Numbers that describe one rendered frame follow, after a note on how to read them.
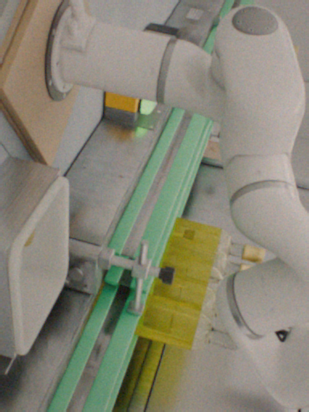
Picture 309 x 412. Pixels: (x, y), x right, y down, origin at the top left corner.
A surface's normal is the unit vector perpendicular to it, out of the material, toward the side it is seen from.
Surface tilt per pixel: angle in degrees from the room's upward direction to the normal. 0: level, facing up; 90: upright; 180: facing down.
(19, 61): 1
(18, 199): 90
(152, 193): 90
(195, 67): 49
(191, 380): 90
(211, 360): 90
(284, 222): 102
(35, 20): 1
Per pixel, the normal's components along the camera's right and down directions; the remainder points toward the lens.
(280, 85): 0.15, -0.49
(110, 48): -0.11, -0.08
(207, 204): 0.11, -0.74
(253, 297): -0.58, -0.11
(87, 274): -0.25, 0.61
